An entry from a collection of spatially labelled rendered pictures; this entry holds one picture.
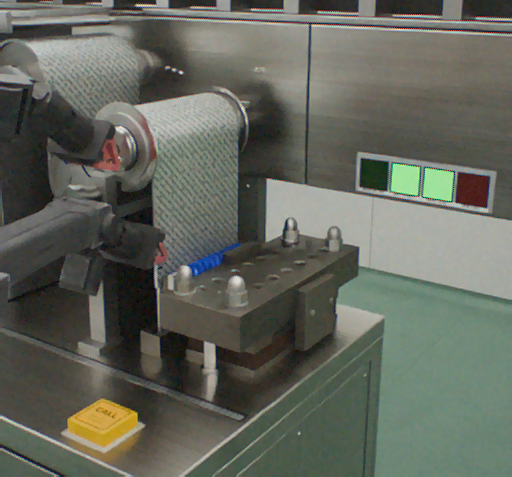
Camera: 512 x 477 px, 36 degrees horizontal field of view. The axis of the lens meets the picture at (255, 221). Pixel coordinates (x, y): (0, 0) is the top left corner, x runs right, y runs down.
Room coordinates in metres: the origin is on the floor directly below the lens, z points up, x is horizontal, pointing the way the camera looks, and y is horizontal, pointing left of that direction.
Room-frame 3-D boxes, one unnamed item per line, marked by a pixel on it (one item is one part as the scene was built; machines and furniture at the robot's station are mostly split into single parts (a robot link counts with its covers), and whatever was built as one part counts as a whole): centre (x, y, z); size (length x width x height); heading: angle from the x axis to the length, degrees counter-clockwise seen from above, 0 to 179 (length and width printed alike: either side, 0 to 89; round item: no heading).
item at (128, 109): (1.27, 0.22, 1.25); 0.15 x 0.01 x 0.15; 56
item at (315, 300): (1.27, -0.11, 0.96); 0.10 x 0.03 x 0.11; 146
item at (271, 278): (1.31, -0.02, 1.00); 0.40 x 0.16 x 0.06; 146
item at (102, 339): (1.26, 0.27, 1.05); 0.06 x 0.05 x 0.31; 146
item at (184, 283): (1.19, 0.11, 1.05); 0.04 x 0.04 x 0.04
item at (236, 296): (1.15, 0.03, 1.05); 0.04 x 0.04 x 0.04
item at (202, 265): (1.33, 0.08, 1.03); 0.21 x 0.04 x 0.03; 146
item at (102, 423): (0.99, 0.21, 0.91); 0.07 x 0.07 x 0.02; 56
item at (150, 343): (1.34, 0.10, 0.92); 0.28 x 0.04 x 0.04; 146
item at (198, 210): (1.34, 0.10, 1.11); 0.23 x 0.01 x 0.18; 146
